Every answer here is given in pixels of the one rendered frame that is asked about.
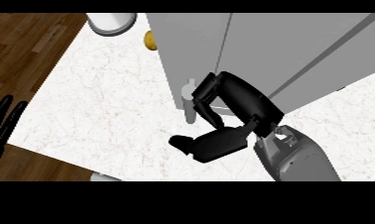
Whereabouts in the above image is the small pale object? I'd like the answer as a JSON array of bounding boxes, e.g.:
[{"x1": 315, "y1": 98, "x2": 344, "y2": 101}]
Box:
[{"x1": 90, "y1": 171, "x2": 123, "y2": 182}]

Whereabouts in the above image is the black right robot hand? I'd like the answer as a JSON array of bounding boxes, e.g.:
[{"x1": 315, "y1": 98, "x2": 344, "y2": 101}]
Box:
[{"x1": 167, "y1": 70, "x2": 285, "y2": 165}]

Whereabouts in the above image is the grey door handle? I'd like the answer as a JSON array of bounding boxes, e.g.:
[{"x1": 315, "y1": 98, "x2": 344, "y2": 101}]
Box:
[{"x1": 180, "y1": 77, "x2": 198, "y2": 125}]

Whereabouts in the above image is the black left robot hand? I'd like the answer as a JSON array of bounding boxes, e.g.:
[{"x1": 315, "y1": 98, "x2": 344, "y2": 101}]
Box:
[{"x1": 0, "y1": 94, "x2": 30, "y2": 160}]

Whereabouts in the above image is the yellow round fruit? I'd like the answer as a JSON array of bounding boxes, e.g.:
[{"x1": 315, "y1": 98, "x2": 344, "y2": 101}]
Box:
[{"x1": 142, "y1": 30, "x2": 158, "y2": 52}]

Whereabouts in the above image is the white round container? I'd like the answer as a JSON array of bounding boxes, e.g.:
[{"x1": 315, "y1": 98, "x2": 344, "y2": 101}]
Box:
[{"x1": 86, "y1": 13, "x2": 139, "y2": 38}]

